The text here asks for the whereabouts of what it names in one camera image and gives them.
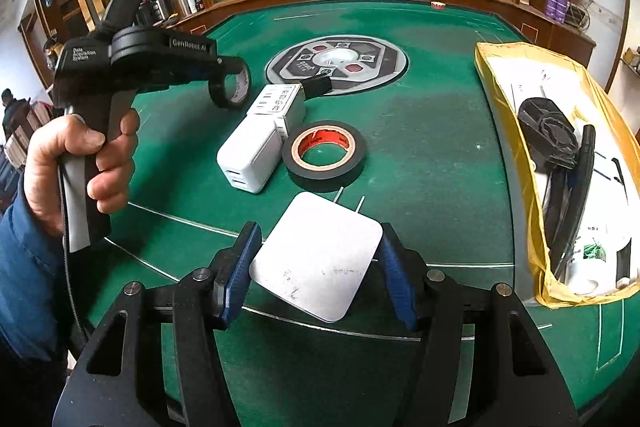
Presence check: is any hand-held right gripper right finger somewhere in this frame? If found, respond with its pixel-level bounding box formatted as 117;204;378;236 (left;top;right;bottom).
377;223;578;427

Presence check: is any black tape roll red core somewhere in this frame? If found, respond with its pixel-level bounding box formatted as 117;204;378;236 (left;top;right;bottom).
281;120;368;188

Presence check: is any wire basket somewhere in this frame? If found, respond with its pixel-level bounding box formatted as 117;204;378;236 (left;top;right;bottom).
567;2;592;30

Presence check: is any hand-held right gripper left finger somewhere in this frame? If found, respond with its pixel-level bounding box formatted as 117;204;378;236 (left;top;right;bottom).
52;222;263;427

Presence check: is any round table centre panel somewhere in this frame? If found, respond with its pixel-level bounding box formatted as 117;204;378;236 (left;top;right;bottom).
265;36;408;96

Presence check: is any black steel thermos jug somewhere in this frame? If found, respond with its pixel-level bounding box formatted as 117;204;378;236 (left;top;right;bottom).
137;0;173;25

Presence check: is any small black tape roll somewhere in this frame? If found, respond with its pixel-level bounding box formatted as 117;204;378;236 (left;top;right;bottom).
207;59;252;110

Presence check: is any small black block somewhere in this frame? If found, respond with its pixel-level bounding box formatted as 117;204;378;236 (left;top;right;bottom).
298;74;333;100

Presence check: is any yellow-lined storage bin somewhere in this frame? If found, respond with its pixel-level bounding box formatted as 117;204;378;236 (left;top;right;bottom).
474;41;640;310

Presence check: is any black braided cable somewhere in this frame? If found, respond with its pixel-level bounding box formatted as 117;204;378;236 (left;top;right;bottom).
57;167;96;348

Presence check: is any person's left forearm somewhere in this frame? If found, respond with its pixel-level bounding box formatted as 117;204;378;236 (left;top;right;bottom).
0;179;96;363

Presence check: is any white box green print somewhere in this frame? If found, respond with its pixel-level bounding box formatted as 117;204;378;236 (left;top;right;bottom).
570;232;633;293

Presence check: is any white power strip adapter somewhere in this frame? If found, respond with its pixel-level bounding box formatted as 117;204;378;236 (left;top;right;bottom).
246;82;307;132

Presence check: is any white multi-port charger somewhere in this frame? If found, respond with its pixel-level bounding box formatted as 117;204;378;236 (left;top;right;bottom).
216;114;288;195

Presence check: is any person's left hand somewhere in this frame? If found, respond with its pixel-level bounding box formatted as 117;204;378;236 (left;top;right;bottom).
22;107;141;238

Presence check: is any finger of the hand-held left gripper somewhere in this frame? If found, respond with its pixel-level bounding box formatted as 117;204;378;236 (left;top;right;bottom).
197;54;251;82

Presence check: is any black round fan part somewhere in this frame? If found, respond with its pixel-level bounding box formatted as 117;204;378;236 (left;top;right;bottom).
517;97;583;170

